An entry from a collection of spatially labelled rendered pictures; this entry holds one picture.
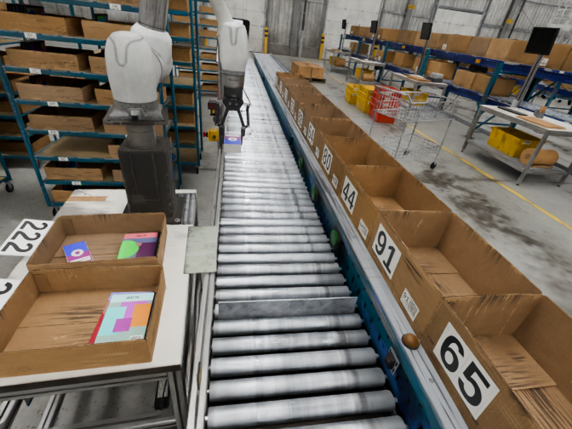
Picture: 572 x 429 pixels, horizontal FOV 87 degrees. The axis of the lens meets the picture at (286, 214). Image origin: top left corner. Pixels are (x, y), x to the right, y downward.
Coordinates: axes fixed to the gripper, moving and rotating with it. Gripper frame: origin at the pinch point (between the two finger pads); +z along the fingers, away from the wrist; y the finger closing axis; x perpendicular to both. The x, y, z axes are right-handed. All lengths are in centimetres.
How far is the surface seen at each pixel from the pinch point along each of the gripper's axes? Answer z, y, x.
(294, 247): 38, 27, -28
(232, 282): 38, 1, -47
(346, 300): 33, 39, -62
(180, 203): 36.7, -24.9, 5.6
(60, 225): 31, -64, -22
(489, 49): -42, 504, 494
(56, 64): -5, -113, 108
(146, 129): -1.9, -33.4, -3.2
